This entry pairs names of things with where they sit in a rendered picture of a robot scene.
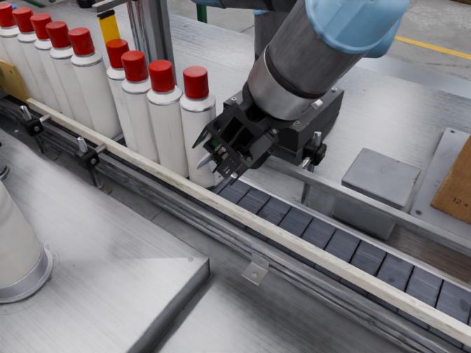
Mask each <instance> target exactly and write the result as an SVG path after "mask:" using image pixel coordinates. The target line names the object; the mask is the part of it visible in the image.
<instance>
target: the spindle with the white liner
mask: <svg viewBox="0 0 471 353"><path fill-rule="evenodd" d="M52 268H53V257H52V255H51V253H50V252H49V250H47V248H45V247H44V246H43V242H42V241H41V239H40V238H39V237H38V236H36V234H35V232H34V231H33V229H32V227H31V226H30V225H29V224H28V222H27V220H26V219H25V218H24V216H23V214H22V212H21V211H20V209H19V208H18V206H17V205H16V203H15V202H14V201H13V199H12V197H11V196H10V194H9V193H8V191H7V190H6V187H5V186H4V184H3V183H2V182H1V180H0V303H12V302H15V301H18V300H21V299H23V298H26V297H28V296H29V295H31V294H33V293H34V292H35V291H36V290H38V289H39V288H40V287H41V286H42V285H43V284H44V283H45V281H46V280H47V279H48V277H49V275H50V273H51V270H52Z"/></svg>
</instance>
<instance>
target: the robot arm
mask: <svg viewBox="0 0 471 353"><path fill-rule="evenodd" d="M191 1H192V2H194V3H195V4H202V5H204V6H211V7H217V8H221V9H226V8H241V9H252V10H253V13H254V64H253V67H252V69H251V71H250V72H249V75H248V79H247V80H246V82H245V84H244V86H243V90H242V96H243V101H240V100H236V101H235V102H234V103H232V105H231V106H227V107H226V108H224V109H223V111H222V113H221V114H219V115H218V116H217V117H216V118H215V119H213V120H212V121H211V122H209V123H208V124H207V125H206V126H205V127H204V129H203V131H202V132H201V133H200V135H199V137H198V138H197V140H196V142H195V143H194V145H193V146H192V149H194V148H195V147H197V145H199V144H200V143H201V142H202V141H204V140H205V138H206V137H207V136H208V134H209V133H210V134H211V135H212V136H211V138H210V139H209V140H208V141H206V142H205V143H204V145H203V148H205V149H206V150H207V151H208V153H207V154H206V155H205V156H204V157H203V158H202V160H201V161H200V162H199V163H198V164H197V165H196V169H199V168H200V167H202V166H203V165H205V164H207V163H209V165H210V171H211V172H212V173H213V174H214V175H217V176H221V177H220V178H219V179H218V181H217V182H216V183H215V184H214V186H217V185H218V184H219V183H220V182H221V181H222V180H223V179H228V178H229V177H230V176H231V175H233V176H234V177H236V178H235V179H234V180H233V181H232V182H231V183H230V184H229V185H230V186H232V185H233V184H234V183H235V182H236V181H237V180H238V179H239V178H240V177H241V176H242V175H243V174H244V173H245V172H246V171H247V170H248V169H258V168H260V167H261V166H262V165H263V164H264V163H265V162H266V160H267V159H268V157H269V156H271V155H272V154H273V153H274V150H273V149H272V148H271V146H275V145H276V144H277V143H278V142H279V139H278V135H277V133H279V131H278V130H277V129H283V128H287V127H289V126H291V125H293V124H294V123H295V122H296V121H297V120H298V119H299V118H301V117H302V116H303V115H304V114H305V113H306V112H307V111H308V110H309V109H310V108H311V107H312V106H313V107H314V108H315V109H319V108H320V107H321V106H322V105H323V103H322V101H321V100H320V98H321V97H322V96H323V95H325V94H326V93H327V92H328V91H329V90H330V89H331V88H332V87H333V86H334V85H335V84H336V83H337V82H338V81H339V80H340V79H341V78H342V77H344V76H345V75H346V74H347V73H348V72H349V71H350V70H351V69H352V68H353V67H354V66H355V65H356V64H357V63H358V62H359V61H360V60H361V59H362V58H374V59H377V58H380V57H383V56H384V55H385V54H386V53H387V52H388V50H389V48H390V46H391V44H392V42H393V39H394V37H395V35H396V33H397V30H398V27H399V25H400V22H401V19H402V16H403V15H404V13H405V12H406V10H407V9H408V7H409V2H410V0H191ZM276 128H277V129H276ZM205 132H206V133H205ZM204 134H205V135H204ZM203 135H204V136H203Z"/></svg>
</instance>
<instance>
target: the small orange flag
mask: <svg viewBox="0 0 471 353"><path fill-rule="evenodd" d="M97 18H98V20H99V24H100V29H101V31H102V36H103V39H104V44H105V47H106V43H107V42H108V41H110V40H112V39H120V34H119V31H118V25H117V22H116V16H115V11H114V9H110V10H108V11H105V12H103V13H100V14H97Z"/></svg>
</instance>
